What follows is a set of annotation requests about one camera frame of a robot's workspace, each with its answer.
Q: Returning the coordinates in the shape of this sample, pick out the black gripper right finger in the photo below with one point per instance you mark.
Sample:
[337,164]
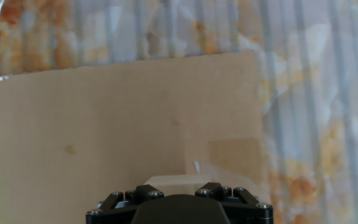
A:
[247,210]

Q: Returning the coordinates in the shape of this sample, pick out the marble pattern plastic mat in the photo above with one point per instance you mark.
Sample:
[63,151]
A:
[306,93]

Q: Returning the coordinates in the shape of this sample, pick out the light wooden cube block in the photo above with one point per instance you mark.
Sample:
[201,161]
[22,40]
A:
[176,183]

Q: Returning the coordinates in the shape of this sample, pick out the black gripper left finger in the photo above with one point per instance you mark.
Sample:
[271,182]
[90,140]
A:
[110,210]

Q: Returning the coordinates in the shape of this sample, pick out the brown cardboard sheet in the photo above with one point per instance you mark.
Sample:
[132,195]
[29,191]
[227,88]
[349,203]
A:
[89,124]

